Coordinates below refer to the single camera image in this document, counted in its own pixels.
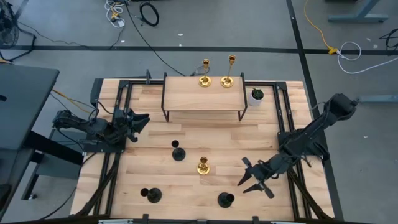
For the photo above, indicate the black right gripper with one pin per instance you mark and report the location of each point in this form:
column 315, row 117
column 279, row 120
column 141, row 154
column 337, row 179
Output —
column 264, row 172

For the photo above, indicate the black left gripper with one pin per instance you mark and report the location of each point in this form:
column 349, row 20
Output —
column 124, row 124

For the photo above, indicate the black candlestick holder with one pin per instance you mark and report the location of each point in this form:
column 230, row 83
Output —
column 224, row 200
column 154, row 195
column 178, row 154

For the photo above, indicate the medium gold candlestick holder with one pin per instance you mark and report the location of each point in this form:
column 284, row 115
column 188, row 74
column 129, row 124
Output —
column 203, row 169

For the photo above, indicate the short gold candlestick holder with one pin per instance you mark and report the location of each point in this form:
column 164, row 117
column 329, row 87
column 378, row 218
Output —
column 205, row 81

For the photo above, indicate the tall gold candlestick holder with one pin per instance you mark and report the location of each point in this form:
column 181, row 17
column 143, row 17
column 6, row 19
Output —
column 227, row 82

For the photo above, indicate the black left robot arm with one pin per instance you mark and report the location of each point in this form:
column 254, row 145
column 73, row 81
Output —
column 93, row 127

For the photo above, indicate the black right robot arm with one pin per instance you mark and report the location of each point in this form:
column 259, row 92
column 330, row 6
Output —
column 311, row 140

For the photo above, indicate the white pot with green plant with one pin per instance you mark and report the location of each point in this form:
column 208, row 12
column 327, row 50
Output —
column 252, row 102

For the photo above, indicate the dark grey desk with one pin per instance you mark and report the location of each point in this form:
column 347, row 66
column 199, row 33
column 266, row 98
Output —
column 25, row 102

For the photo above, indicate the grey floor bar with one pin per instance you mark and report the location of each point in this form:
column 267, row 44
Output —
column 379, row 99

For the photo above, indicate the black floor fan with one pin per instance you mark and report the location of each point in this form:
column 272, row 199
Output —
column 8, row 34

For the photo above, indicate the grey table leg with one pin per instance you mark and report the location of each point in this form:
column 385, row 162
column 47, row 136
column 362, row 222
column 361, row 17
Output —
column 357, row 18

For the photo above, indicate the black metal table frame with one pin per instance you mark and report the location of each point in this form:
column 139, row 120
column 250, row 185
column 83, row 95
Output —
column 136, row 82

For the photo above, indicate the wooden shelf riser black frame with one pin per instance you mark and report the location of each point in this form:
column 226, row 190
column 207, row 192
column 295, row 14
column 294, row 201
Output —
column 192, row 96

